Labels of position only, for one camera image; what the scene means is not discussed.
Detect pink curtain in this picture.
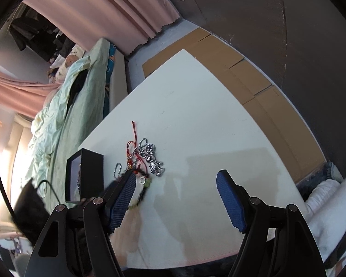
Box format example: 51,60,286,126
0,72,61,118
24,0,180,55

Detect silver ball chain necklace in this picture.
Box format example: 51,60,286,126
112,137,157,181

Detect black jewelry box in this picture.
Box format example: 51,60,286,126
65,148,104,203

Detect red cord bracelet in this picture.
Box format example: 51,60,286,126
126,120,151,180

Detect light green duvet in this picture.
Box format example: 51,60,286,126
22,39,116,212

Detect flattened brown cardboard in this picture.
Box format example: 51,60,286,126
142,27,326,183

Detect hanging dark clothes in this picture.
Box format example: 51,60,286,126
9,4,75,62

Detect black cable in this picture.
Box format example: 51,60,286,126
0,138,61,217

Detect patterned pillow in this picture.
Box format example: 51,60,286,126
50,44,85,84

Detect white fluffy cloth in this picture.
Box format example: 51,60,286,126
308,179,346,261

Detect silver charm pendants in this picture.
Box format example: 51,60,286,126
146,144,165,177

